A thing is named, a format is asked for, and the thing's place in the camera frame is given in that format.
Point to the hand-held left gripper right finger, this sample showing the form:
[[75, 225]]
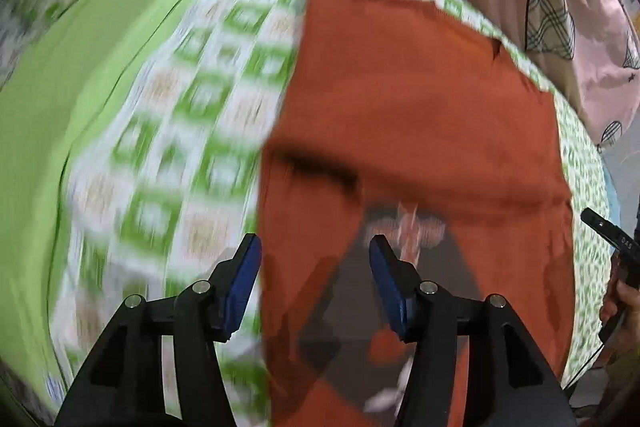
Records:
[[387, 287]]

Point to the green checkered bed sheet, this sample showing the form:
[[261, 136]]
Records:
[[200, 97]]

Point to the orange knit sweater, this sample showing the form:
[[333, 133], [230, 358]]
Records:
[[410, 107]]

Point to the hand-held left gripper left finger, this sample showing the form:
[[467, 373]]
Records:
[[245, 277]]

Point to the person's right hand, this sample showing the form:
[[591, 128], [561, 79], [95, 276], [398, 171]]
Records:
[[627, 294]]

